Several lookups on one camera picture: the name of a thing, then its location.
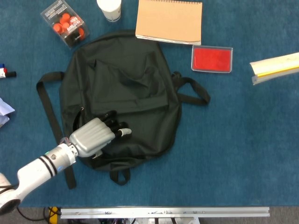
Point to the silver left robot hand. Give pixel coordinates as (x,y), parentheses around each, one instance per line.
(93,135)

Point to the black fabric backpack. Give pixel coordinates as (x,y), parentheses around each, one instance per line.
(130,93)

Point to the white book with yellow band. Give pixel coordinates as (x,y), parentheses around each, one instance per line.
(275,65)

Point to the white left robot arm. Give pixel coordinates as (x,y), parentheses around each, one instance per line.
(35,170)

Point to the white paper scrap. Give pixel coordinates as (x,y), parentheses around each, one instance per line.
(4,109)

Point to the white marker red black cap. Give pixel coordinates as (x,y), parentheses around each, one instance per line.
(7,74)

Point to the clear box of orange caps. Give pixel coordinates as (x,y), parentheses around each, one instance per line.
(67,25)

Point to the blue capped marker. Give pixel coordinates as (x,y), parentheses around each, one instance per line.
(2,65)

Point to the white paper cup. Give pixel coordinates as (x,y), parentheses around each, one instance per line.
(109,9)

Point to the brown spiral notebook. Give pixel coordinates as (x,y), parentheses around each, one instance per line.
(168,21)

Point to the red ink pad clear case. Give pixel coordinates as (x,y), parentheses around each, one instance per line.
(211,59)

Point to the aluminium profile rail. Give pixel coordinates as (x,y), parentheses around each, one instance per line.
(163,212)

